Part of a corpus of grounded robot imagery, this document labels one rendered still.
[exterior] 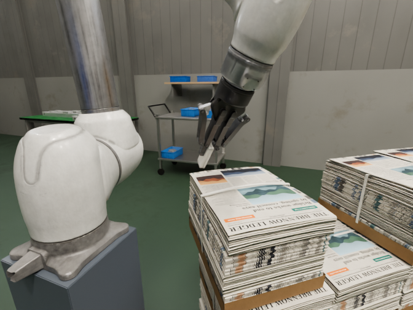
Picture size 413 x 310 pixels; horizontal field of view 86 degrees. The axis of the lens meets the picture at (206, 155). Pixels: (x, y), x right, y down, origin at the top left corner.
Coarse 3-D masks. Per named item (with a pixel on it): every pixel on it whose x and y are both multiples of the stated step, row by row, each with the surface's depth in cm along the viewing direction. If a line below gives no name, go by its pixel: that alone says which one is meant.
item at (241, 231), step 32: (288, 192) 65; (224, 224) 49; (256, 224) 49; (288, 224) 50; (320, 224) 53; (224, 256) 48; (256, 256) 51; (288, 256) 54; (320, 256) 57; (224, 288) 51; (256, 288) 54
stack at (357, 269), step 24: (336, 240) 80; (360, 240) 80; (336, 264) 69; (360, 264) 69; (384, 264) 69; (408, 264) 69; (336, 288) 62; (360, 288) 64; (384, 288) 69; (408, 288) 73
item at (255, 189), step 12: (204, 192) 65; (228, 192) 66; (240, 192) 66; (252, 192) 66; (264, 192) 65; (204, 204) 65; (204, 216) 65; (204, 228) 65; (204, 240) 65; (204, 252) 68
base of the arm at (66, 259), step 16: (112, 224) 56; (32, 240) 46; (80, 240) 46; (96, 240) 49; (112, 240) 53; (16, 256) 47; (32, 256) 44; (48, 256) 45; (64, 256) 45; (80, 256) 46; (16, 272) 43; (32, 272) 43; (64, 272) 42
